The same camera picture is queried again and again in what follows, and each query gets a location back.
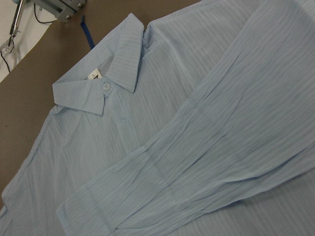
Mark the light blue striped shirt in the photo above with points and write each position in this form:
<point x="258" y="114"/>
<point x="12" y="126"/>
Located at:
<point x="200" y="123"/>

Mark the brown paper table cover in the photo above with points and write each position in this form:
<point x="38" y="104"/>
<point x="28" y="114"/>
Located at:
<point x="26" y="95"/>

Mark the metal reacher grabber tool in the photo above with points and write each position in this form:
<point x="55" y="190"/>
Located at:
<point x="8" y="45"/>

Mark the aluminium frame post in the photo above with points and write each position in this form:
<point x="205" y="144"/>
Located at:
<point x="63" y="10"/>

